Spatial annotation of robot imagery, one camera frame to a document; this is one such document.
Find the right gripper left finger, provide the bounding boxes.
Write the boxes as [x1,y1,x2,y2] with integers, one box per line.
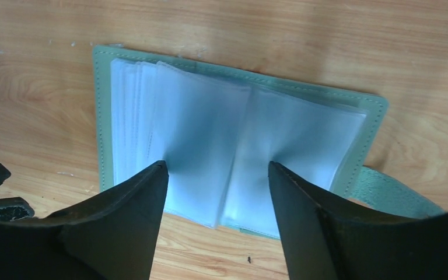
[0,160,169,279]

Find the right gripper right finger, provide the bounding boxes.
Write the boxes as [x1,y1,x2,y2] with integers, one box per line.
[268,162,448,279]

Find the green card holder wallet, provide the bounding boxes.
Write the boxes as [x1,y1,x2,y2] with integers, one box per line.
[92,45,443,239]

